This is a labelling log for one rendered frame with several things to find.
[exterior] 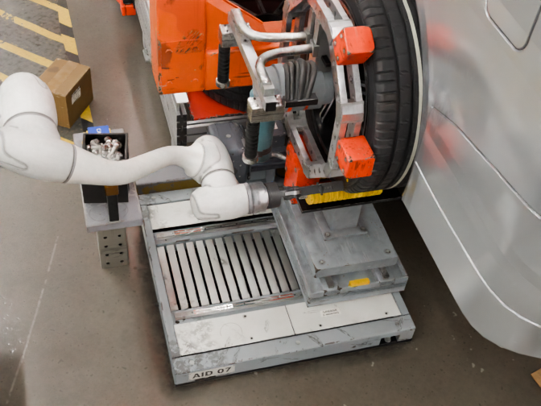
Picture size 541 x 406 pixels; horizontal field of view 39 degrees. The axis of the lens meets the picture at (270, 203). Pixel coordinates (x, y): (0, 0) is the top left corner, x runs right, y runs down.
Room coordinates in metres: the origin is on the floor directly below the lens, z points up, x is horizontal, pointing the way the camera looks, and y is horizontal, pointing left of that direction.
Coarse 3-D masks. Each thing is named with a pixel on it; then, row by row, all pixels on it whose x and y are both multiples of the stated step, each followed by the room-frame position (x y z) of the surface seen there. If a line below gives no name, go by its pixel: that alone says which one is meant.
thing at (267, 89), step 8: (320, 24) 1.74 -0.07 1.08; (320, 32) 1.75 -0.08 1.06; (312, 40) 1.76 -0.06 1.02; (280, 48) 1.71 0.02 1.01; (288, 48) 1.72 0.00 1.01; (296, 48) 1.73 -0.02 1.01; (304, 48) 1.73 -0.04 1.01; (312, 48) 1.74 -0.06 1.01; (264, 56) 1.67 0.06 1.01; (272, 56) 1.69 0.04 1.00; (280, 56) 1.70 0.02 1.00; (312, 56) 1.74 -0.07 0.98; (256, 64) 1.64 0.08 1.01; (264, 64) 1.64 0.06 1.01; (264, 72) 1.60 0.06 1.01; (264, 80) 1.57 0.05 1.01; (264, 88) 1.55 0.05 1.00; (272, 88) 1.55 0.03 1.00; (264, 96) 1.54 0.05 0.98
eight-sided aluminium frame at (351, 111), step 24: (288, 0) 2.00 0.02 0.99; (312, 0) 1.82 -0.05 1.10; (336, 0) 1.81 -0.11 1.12; (288, 24) 2.00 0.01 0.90; (336, 24) 1.69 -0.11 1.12; (336, 72) 1.61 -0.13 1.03; (336, 96) 1.59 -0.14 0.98; (360, 96) 1.58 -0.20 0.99; (288, 120) 1.88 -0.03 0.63; (336, 120) 1.55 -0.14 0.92; (360, 120) 1.55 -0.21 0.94; (312, 144) 1.79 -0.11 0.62; (336, 144) 1.53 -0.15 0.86; (312, 168) 1.65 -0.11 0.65; (336, 168) 1.53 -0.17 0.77
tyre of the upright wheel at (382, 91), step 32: (352, 0) 1.79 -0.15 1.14; (384, 0) 1.76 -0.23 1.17; (384, 32) 1.67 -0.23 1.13; (416, 32) 1.69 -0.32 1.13; (384, 64) 1.60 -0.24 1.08; (416, 64) 1.63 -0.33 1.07; (384, 96) 1.55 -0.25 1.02; (416, 96) 1.58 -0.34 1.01; (384, 128) 1.52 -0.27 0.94; (416, 128) 1.55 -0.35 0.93; (384, 160) 1.52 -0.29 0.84; (352, 192) 1.58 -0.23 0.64
